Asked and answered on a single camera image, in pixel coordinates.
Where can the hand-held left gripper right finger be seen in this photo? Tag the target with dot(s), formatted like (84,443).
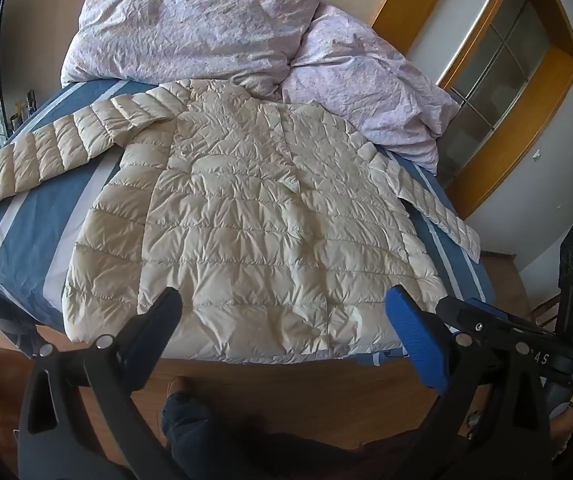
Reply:
(414,335)

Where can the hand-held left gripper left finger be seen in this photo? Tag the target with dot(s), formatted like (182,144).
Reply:
(159,317)

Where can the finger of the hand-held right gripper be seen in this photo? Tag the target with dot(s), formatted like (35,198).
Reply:
(491,322)

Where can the cream puffer jacket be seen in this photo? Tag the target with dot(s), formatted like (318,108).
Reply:
(246,220)

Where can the person's right hand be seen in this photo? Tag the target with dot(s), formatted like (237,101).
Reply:
(569,427)

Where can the wooden chair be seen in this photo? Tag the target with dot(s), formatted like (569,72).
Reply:
(546,312)

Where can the person's brown shoe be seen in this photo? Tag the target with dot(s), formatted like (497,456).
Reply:
(180,387)

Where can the person's dark trouser leg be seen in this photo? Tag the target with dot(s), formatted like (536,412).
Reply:
(246,445)

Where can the blue striped bed sheet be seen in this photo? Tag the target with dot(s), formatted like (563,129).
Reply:
(21,230)

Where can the lilac floral duvet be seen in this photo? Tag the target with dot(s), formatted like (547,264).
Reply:
(366,85)

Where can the lilac floral pillow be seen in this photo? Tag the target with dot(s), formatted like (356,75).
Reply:
(181,25)

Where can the white wall socket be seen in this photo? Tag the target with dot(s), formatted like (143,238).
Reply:
(536,156)

